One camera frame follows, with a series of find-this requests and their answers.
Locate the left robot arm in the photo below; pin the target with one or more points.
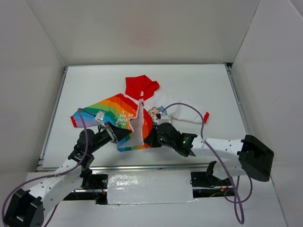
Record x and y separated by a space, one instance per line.
29 208

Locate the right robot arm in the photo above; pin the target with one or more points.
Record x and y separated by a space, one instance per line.
248 156

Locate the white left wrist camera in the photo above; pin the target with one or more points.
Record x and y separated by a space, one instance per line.
99 117

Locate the rainbow and white kids jacket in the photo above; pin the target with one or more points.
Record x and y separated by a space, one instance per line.
136 109

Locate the aluminium table frame rail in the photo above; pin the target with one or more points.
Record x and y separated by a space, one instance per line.
210 86

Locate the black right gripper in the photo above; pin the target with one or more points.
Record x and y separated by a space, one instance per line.
152 139

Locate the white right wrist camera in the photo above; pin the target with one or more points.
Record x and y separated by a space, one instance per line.
161 118

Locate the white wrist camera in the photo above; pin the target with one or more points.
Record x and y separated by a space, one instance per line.
99 117
161 118

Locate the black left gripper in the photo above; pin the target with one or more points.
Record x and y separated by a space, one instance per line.
117 135

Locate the white foil covered panel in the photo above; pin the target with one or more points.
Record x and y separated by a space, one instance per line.
149 187

